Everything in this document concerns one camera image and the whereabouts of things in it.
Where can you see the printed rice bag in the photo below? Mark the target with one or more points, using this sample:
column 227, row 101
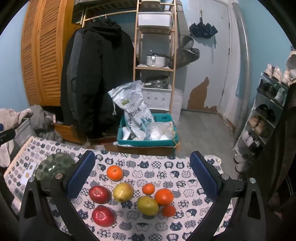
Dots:
column 136, row 111

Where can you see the grey hoodie on chair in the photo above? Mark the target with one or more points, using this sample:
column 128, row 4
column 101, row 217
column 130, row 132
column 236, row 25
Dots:
column 25, row 134

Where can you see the white storage box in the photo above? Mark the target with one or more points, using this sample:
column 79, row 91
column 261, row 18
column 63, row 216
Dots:
column 153, row 19

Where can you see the cat print tablecloth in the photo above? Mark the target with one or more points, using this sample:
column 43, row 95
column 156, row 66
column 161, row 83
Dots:
column 148, row 166

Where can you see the beige clothes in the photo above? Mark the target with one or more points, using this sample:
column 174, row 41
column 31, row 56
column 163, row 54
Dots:
column 9, row 115

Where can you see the wooden drawer box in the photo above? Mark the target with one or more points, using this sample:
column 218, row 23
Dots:
column 67, row 132

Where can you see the silver pipe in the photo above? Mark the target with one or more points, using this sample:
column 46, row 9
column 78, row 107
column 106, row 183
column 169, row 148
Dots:
column 246, row 69

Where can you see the clear plastic bag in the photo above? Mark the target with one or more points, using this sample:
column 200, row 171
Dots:
column 159, row 132

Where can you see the red apple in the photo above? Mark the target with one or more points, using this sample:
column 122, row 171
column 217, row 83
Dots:
column 103, row 216
column 99, row 194

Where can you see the large orange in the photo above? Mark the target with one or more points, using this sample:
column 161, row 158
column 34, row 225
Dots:
column 164, row 197
column 115, row 173

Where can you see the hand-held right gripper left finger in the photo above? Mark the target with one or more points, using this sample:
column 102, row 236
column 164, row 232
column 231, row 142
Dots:
column 81, row 173

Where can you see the grey clothes pile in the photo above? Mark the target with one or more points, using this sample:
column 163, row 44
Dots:
column 41, row 118

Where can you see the white perforated crate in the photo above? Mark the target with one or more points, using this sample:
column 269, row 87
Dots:
column 157, row 99

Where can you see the yellow green pear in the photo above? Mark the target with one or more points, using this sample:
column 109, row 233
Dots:
column 148, row 205
column 123, row 191

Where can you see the dark blue folded umbrella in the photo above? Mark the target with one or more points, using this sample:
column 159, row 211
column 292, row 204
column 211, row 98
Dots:
column 203, row 30

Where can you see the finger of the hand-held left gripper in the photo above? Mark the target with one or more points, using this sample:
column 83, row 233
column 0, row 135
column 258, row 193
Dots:
column 7, row 135

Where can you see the shoe rack with shoes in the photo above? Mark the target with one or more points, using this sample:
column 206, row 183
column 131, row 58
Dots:
column 260, row 126

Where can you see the cardboard box with red contents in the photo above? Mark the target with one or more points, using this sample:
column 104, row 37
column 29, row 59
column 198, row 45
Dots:
column 104, row 140

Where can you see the small orange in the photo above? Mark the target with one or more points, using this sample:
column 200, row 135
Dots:
column 148, row 188
column 169, row 211

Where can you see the black hanging coat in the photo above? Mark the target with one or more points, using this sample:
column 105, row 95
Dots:
column 97, row 81

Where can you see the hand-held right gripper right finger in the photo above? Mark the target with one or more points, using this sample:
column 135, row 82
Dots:
column 205, row 178

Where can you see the blue grey door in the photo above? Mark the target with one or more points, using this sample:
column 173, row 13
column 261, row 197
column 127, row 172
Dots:
column 208, row 69

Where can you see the steel steamer pot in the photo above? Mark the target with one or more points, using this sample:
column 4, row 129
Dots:
column 157, row 83

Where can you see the wooden shelf rack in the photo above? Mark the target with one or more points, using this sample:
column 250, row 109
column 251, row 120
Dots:
column 155, row 68

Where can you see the grey hanging bag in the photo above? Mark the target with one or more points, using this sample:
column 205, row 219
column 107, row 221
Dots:
column 187, row 53

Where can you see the green patterned glass plate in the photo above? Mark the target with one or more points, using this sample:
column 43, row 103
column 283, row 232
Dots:
column 52, row 165

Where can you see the white shoe rack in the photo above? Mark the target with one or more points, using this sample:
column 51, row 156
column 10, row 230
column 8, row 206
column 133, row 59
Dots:
column 270, row 99

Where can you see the pink clothing tag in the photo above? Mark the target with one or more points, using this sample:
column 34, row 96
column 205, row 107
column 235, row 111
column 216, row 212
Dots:
column 54, row 118

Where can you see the teal plastic basket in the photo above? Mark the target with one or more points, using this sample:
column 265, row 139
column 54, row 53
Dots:
column 148, row 143

